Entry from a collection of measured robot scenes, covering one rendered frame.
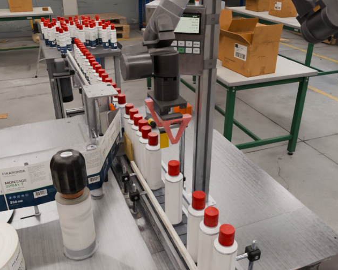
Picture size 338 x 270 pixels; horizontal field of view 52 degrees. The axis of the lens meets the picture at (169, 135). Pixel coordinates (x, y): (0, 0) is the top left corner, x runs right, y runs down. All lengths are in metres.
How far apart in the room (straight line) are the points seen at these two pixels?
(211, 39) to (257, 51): 1.69
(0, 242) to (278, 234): 0.77
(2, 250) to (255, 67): 2.21
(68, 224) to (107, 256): 0.15
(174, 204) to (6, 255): 0.44
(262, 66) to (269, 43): 0.18
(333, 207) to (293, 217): 1.54
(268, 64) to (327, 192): 1.07
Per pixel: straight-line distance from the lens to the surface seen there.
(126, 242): 1.01
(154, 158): 1.12
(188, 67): 0.99
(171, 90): 0.77
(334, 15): 1.00
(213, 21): 0.97
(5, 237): 0.89
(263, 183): 1.35
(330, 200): 2.83
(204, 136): 1.07
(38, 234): 1.09
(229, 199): 1.25
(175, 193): 0.98
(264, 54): 2.72
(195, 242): 0.90
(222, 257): 0.78
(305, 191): 2.84
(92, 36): 3.10
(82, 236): 0.94
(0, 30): 8.55
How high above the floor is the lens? 1.59
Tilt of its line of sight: 28 degrees down
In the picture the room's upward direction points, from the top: straight up
